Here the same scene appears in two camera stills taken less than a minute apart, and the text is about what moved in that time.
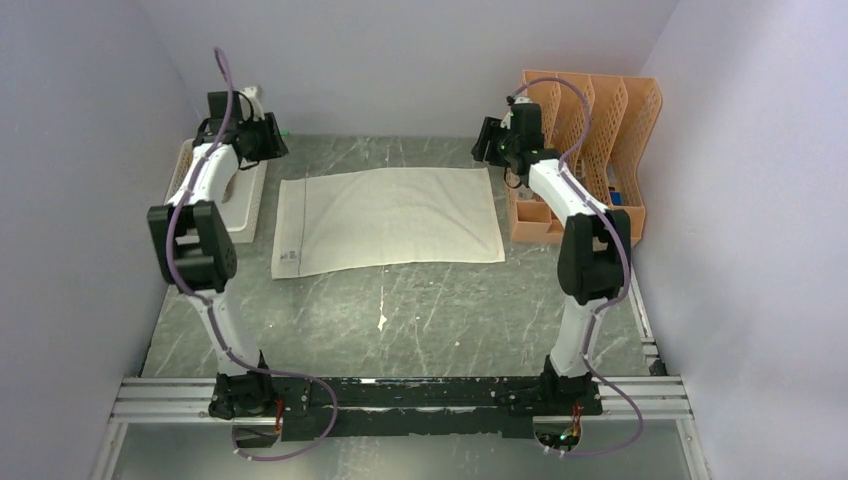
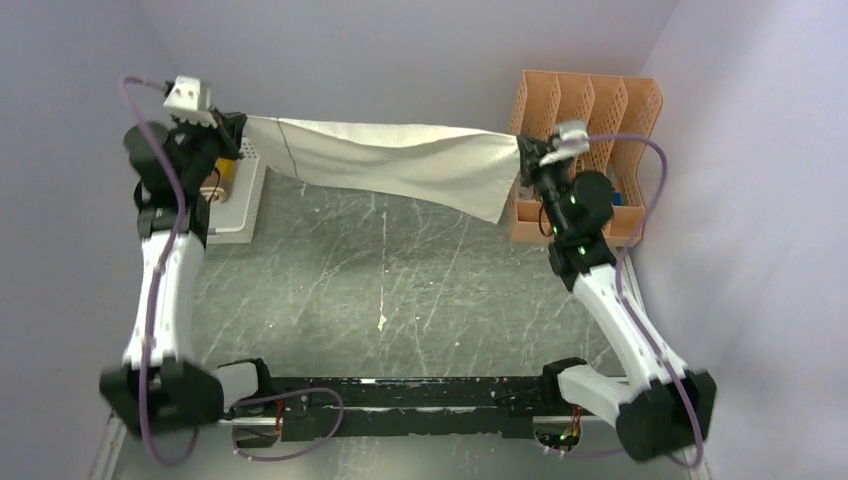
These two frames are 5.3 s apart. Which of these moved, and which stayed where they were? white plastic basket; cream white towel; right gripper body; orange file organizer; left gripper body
Moved: cream white towel; left gripper body; right gripper body
Stayed: orange file organizer; white plastic basket
